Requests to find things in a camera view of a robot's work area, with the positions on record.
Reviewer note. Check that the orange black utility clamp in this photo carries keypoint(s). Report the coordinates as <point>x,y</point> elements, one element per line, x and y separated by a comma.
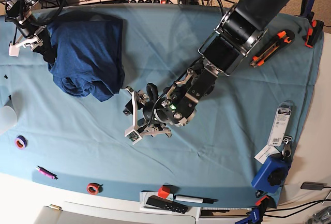
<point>274,45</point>

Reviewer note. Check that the metal keys carabiner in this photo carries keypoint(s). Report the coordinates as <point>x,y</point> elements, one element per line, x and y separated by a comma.
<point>287,143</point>

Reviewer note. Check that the white paper card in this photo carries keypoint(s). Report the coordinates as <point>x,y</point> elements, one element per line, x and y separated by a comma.
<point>265,152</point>

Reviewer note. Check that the black remote control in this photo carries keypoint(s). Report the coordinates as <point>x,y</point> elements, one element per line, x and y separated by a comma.
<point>168,205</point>

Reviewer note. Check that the grey adapter box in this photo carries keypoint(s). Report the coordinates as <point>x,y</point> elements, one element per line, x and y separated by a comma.
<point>312,186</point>

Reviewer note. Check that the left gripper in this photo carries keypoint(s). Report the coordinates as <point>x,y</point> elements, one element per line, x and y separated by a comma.
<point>143,108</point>

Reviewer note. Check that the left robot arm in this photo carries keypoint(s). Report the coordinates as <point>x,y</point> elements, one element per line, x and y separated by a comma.
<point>239,30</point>

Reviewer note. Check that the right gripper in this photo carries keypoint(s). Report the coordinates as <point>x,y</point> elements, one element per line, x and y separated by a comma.
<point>39,42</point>

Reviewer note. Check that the white black marker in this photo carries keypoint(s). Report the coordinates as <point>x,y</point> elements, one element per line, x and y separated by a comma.
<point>193,199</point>

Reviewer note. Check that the white paper roll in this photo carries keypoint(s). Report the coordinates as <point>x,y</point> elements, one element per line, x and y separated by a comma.
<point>8,117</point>

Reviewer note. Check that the dark blue t-shirt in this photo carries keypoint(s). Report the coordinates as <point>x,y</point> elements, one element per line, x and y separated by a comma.
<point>88,55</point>

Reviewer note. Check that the pink pen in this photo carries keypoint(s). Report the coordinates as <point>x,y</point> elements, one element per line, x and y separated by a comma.
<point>46,173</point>

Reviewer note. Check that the blue orange clamp bottom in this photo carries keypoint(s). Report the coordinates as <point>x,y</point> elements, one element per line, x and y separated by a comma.
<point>257,213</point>

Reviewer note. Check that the light blue table cloth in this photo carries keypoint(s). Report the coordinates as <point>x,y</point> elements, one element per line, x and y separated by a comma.
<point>82,141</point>

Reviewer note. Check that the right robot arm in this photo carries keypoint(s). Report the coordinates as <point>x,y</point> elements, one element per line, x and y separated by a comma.
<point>19,13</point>

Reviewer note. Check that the red tape roll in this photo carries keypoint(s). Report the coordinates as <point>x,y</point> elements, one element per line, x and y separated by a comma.
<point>94,188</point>

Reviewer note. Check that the white blister pack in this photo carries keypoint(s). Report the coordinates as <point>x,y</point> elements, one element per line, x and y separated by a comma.
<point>280,123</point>

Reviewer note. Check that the power strip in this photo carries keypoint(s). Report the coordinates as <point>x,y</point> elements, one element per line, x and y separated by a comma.
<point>144,1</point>

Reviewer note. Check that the purple tape roll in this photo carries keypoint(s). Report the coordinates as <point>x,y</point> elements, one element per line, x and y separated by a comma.
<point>20,142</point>

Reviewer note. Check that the orange red cube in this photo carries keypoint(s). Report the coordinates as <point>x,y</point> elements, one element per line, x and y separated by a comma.
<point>164,191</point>

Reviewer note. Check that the blue box with knob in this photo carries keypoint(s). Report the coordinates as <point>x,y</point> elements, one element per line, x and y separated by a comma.
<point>272,174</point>

